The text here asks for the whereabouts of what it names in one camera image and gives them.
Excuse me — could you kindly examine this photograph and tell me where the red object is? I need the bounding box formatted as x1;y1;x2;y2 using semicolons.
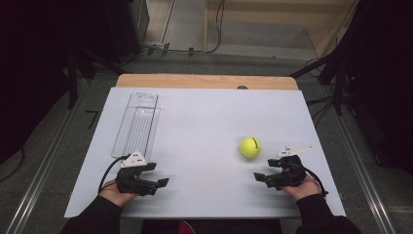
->
178;219;197;234

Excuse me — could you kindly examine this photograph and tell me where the person's left hand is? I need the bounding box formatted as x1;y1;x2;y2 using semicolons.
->
98;178;139;209

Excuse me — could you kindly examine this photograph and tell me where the black floor cable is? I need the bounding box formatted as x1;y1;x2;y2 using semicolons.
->
0;147;25;183
121;0;227;64
306;96;337;129

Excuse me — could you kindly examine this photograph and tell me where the yellow tennis ball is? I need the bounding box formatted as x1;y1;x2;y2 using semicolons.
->
239;136;262;160

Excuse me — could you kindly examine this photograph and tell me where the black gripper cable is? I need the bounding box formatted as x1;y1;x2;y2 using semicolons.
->
300;166;329;197
97;154;131;195

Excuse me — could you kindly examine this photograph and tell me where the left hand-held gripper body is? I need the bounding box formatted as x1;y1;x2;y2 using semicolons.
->
115;150;157;197

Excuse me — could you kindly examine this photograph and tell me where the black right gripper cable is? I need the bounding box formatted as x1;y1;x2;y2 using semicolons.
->
300;166;329;197

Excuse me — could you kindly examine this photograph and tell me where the clear plastic tray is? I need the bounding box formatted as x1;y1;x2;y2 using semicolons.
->
111;92;161;161

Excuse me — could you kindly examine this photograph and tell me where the metal floor rail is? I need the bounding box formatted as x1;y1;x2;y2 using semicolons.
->
319;86;397;234
5;77;94;234

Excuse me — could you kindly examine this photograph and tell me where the wooden platform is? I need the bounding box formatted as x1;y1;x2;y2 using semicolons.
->
204;0;359;61

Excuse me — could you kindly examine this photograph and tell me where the person's right hand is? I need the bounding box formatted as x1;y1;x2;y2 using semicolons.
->
281;175;322;203

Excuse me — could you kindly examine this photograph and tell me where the black metal stand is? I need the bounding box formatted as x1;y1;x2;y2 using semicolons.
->
289;53;347;116
64;48;126;110

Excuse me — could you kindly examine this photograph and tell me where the black curtain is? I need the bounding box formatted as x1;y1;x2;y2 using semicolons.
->
318;0;413;178
0;0;145;165

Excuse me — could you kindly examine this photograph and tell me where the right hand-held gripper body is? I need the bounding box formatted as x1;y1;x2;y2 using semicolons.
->
264;145;315;191

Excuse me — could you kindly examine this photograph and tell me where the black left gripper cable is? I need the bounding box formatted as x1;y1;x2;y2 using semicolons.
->
97;154;131;195

